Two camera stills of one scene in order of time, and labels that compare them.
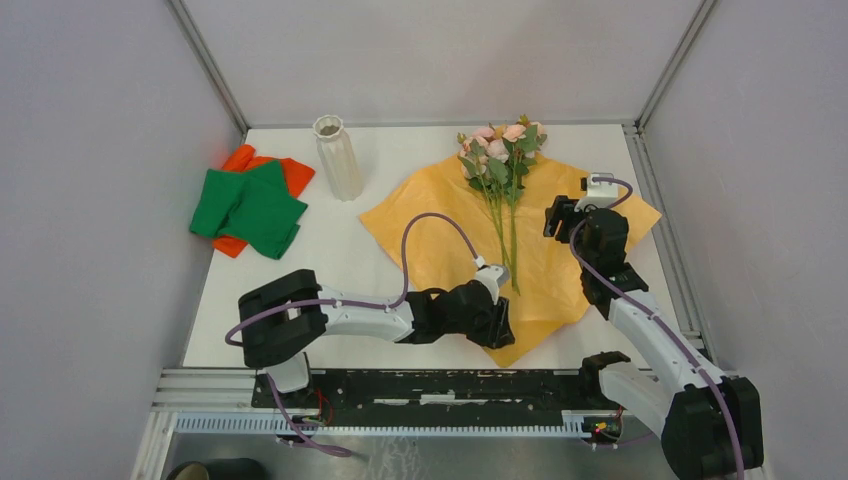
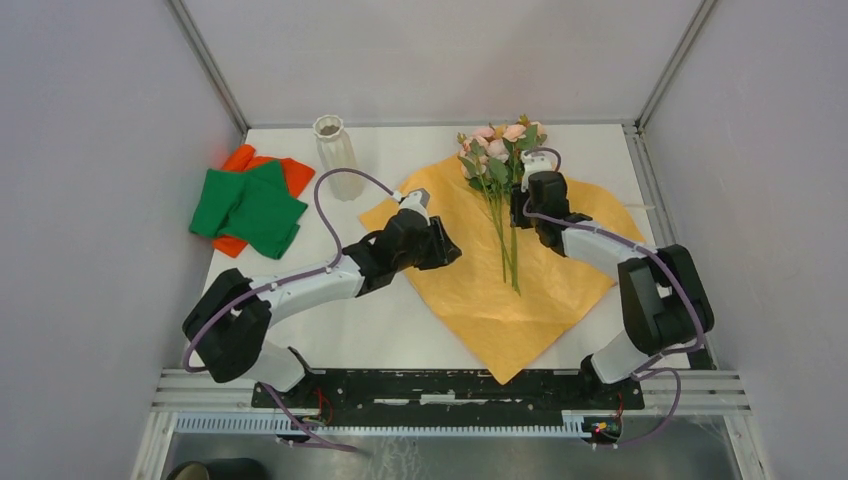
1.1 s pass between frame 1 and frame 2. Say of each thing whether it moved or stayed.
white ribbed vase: stayed
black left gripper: moved
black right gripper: moved
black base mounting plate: stayed
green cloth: stayed
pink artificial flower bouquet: stayed
